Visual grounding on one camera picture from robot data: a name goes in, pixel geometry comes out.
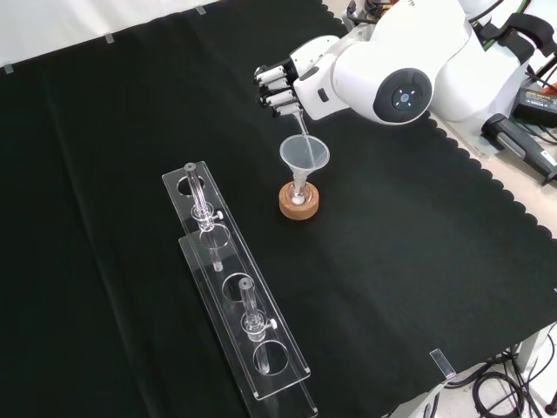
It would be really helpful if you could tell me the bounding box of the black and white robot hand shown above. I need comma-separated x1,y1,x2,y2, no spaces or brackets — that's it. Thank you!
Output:
252,36,346,122

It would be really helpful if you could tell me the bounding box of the translucent plastic funnel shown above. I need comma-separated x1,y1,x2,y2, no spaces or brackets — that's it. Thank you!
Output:
278,134,332,193

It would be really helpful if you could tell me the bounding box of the small round-bottom glass flask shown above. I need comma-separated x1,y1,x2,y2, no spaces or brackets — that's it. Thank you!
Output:
288,179,312,207

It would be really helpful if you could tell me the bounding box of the clear acrylic funnel stand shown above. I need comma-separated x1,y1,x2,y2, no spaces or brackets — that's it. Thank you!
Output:
161,160,319,418

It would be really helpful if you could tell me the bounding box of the black bench cloth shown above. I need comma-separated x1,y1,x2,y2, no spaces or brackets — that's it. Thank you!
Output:
0,0,557,418

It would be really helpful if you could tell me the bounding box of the black handheld device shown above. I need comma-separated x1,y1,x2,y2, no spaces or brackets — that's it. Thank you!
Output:
480,112,557,187

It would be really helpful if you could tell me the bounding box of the black power adapter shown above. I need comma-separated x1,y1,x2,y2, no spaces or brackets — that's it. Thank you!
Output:
511,84,557,130

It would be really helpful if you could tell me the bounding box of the clear tape strip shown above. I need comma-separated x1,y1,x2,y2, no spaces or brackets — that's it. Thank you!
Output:
428,347,458,380

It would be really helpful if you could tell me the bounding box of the white table leg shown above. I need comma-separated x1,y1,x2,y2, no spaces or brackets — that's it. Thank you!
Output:
516,322,557,376

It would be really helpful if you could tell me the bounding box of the cork ring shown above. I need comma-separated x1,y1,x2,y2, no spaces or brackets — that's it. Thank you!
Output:
278,181,322,221

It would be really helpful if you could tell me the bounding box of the black floor cable bundle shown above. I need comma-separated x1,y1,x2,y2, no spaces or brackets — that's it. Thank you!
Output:
447,338,557,418

